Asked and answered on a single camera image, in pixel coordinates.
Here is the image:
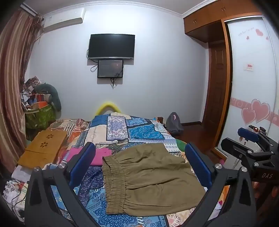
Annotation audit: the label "brown wooden door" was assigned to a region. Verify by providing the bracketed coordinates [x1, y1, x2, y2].
[202, 42, 228, 126]

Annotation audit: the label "white folded cloth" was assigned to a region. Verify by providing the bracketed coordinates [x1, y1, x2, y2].
[12, 165, 33, 182]

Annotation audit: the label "yellow foam tube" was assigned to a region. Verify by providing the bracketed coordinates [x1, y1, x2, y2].
[95, 101, 122, 116]

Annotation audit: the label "pink cloth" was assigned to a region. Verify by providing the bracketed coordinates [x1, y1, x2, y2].
[65, 147, 112, 166]

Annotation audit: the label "white heart-print sliding door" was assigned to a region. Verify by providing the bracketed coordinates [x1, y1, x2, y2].
[218, 16, 279, 166]

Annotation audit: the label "striped floral quilt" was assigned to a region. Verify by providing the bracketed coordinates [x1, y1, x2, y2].
[49, 118, 90, 153]

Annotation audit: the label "bamboo lap table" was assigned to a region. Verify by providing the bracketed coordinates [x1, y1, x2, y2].
[18, 130, 67, 168]

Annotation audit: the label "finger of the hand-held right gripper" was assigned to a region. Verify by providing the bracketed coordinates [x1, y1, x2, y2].
[221, 137, 276, 163]
[237, 125, 279, 153]

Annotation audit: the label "pile of crumpled paper clutter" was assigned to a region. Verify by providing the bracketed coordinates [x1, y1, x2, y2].
[21, 76, 47, 109]

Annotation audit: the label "khaki pants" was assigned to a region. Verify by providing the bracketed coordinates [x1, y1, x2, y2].
[102, 143, 207, 217]

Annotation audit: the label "blue patchwork blanket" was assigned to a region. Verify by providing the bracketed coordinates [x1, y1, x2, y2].
[44, 112, 229, 227]

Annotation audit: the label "white power strip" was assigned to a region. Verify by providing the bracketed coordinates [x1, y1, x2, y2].
[2, 180, 17, 195]

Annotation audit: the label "tangled thin cables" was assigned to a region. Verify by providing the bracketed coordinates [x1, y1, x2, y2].
[9, 181, 30, 220]

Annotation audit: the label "wooden overhead cabinet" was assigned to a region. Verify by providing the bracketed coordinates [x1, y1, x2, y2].
[183, 0, 265, 44]

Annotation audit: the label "black wall television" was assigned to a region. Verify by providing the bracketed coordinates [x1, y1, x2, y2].
[88, 34, 135, 60]

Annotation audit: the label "striped brown curtain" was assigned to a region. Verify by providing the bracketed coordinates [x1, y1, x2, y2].
[0, 9, 44, 175]

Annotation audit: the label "white air conditioner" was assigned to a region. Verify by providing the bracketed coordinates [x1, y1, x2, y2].
[42, 8, 85, 33]

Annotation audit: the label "grey backpack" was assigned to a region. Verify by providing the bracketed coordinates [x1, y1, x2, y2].
[166, 112, 184, 133]

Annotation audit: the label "grey plush pillow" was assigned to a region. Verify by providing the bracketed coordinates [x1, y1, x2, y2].
[35, 83, 62, 112]

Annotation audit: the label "small black wall monitor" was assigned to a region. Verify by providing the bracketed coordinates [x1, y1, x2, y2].
[97, 59, 124, 78]

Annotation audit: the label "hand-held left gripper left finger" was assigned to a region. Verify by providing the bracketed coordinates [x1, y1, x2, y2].
[24, 142, 97, 227]

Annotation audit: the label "green patterned storage bag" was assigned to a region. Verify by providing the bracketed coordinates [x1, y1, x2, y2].
[24, 104, 56, 129]

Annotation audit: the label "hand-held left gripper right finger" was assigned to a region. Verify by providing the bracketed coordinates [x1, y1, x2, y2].
[185, 142, 257, 227]

